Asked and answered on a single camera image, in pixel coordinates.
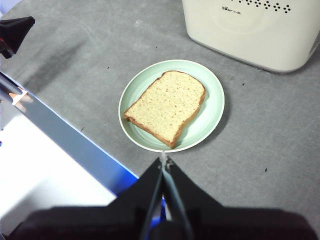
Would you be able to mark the brown-crusted bread slice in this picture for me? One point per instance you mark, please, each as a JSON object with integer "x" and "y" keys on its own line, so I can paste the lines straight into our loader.
{"x": 165, "y": 107}

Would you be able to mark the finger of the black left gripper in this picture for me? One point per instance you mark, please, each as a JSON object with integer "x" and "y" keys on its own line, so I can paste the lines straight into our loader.
{"x": 17, "y": 30}
{"x": 5, "y": 50}

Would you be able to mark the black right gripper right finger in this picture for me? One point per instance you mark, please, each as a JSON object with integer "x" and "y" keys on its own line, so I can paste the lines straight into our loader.
{"x": 237, "y": 222}

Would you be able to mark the pale green round plate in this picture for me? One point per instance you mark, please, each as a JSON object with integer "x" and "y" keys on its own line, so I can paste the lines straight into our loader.
{"x": 210, "y": 110}

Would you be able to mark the cream toaster with chrome top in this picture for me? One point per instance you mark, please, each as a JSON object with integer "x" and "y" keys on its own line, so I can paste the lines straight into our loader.
{"x": 250, "y": 37}

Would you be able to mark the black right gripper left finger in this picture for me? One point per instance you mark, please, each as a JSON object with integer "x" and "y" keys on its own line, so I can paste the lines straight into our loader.
{"x": 100, "y": 222}

